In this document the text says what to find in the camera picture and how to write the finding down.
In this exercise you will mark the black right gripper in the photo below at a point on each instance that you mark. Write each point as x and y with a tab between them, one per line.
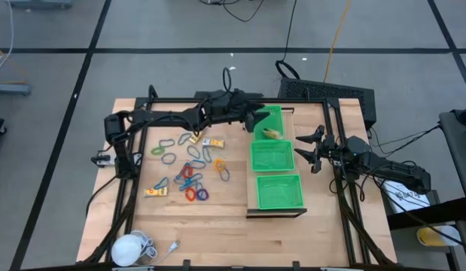
332	152

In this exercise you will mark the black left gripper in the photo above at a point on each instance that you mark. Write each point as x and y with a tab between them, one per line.
232	107

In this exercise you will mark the yellow-orange coil band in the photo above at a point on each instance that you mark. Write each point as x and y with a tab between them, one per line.
216	165

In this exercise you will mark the orange coil band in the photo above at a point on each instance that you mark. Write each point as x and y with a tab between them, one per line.
186	194
182	172

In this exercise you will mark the green rubber band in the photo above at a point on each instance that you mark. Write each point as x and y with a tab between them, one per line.
153	151

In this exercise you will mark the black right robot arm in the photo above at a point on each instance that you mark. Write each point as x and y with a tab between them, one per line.
387	165

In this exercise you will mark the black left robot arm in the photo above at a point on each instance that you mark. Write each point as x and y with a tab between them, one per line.
161	114

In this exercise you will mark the green plastic basket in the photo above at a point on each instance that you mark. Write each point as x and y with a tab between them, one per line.
276	120
279	192
272	156

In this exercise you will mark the black perforated computer tower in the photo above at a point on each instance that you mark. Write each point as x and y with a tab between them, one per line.
323	90

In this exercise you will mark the purple coil band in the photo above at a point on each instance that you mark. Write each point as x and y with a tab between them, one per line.
207	194

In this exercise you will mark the white printed paper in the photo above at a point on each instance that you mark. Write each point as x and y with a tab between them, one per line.
402	188

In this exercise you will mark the silver light bar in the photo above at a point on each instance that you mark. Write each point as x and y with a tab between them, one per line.
342	269
133	269

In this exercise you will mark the black side cart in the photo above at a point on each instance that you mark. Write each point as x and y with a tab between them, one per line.
458	158

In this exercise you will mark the yellow white bottle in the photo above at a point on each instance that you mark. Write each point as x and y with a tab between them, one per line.
436	236

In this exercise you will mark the white bulb lamp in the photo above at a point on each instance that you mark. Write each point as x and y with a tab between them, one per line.
125	249

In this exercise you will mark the grey stand base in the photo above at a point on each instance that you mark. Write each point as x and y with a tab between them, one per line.
10	89
40	3

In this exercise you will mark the black aluminium table frame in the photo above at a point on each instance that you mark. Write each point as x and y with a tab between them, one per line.
172	101

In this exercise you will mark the black clamp bracket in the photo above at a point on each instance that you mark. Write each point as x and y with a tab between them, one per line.
153	92
296	264
186	263

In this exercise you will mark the grey arm base bracket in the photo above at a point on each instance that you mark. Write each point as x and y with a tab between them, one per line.
102	161

